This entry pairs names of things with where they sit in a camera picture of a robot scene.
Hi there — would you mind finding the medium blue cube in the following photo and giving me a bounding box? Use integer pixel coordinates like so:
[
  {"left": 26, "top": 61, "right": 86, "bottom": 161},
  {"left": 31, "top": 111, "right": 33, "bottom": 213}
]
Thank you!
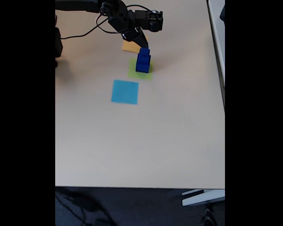
[{"left": 138, "top": 53, "right": 152, "bottom": 65}]

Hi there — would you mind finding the large blue cube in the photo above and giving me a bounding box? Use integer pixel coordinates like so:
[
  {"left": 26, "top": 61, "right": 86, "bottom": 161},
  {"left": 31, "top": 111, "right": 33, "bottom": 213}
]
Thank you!
[{"left": 135, "top": 55, "right": 152, "bottom": 73}]

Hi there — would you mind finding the orange paper square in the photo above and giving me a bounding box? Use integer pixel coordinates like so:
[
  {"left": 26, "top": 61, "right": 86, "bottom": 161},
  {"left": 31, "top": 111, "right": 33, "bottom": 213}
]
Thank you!
[{"left": 121, "top": 35, "right": 149, "bottom": 53}]

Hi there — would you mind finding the green paper square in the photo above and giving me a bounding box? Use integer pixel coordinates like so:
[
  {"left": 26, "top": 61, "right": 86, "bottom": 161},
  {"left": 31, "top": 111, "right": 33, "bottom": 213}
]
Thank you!
[{"left": 127, "top": 58, "right": 154, "bottom": 81}]

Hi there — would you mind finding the light blue paper square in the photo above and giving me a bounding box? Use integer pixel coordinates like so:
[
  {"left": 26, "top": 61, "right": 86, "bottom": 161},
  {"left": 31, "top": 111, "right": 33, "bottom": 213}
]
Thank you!
[{"left": 110, "top": 79, "right": 139, "bottom": 105}]

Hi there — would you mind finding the white table foot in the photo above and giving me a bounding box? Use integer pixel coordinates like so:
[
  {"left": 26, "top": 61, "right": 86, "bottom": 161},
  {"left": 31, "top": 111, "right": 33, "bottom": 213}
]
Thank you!
[{"left": 181, "top": 189, "right": 225, "bottom": 207}]

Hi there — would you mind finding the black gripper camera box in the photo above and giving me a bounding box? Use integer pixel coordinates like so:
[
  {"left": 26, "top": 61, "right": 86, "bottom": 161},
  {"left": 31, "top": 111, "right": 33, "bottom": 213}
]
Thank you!
[{"left": 134, "top": 9, "right": 164, "bottom": 32}]

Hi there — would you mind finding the black camera cable loop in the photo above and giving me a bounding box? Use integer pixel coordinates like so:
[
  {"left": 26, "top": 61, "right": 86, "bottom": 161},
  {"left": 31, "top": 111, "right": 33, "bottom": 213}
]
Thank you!
[{"left": 126, "top": 4, "right": 154, "bottom": 14}]

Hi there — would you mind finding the black floor cable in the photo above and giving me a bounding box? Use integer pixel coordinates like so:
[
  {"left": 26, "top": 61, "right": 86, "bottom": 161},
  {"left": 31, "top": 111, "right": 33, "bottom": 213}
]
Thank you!
[
  {"left": 201, "top": 203, "right": 219, "bottom": 226},
  {"left": 55, "top": 188, "right": 114, "bottom": 226}
]

